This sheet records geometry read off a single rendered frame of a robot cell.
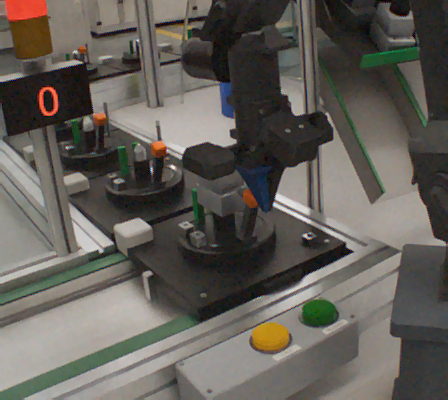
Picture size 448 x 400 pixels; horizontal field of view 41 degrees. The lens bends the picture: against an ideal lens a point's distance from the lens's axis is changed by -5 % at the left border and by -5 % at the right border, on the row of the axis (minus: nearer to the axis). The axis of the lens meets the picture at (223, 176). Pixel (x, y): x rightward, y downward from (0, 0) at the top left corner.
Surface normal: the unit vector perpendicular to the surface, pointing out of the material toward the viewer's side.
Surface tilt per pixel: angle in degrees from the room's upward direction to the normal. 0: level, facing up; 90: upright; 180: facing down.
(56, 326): 0
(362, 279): 90
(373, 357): 0
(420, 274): 0
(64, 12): 90
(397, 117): 45
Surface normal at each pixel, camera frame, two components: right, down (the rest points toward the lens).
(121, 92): 0.55, 0.27
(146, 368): -0.09, -0.92
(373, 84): 0.22, -0.43
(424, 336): -0.33, 0.38
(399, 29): 0.22, 0.70
